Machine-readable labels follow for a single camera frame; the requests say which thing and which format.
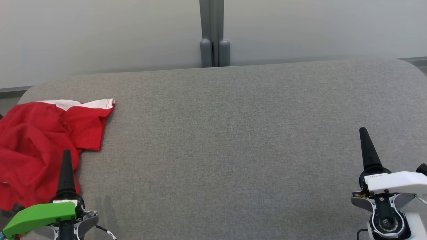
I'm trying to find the red shorts with white stripe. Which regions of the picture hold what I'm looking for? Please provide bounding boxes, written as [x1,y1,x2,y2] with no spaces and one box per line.
[0,98,115,211]

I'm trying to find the grey cylindrical partition cap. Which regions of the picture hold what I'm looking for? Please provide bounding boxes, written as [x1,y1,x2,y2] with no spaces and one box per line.
[219,39,231,67]
[200,39,212,68]

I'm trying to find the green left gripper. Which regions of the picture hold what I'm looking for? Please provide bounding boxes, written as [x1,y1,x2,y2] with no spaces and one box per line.
[3,149,84,239]

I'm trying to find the grey vertical partition frame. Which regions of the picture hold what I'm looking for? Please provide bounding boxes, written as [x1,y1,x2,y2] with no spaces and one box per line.
[199,0,225,67]

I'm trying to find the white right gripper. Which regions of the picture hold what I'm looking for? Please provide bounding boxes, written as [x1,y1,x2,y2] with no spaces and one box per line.
[359,127,427,195]

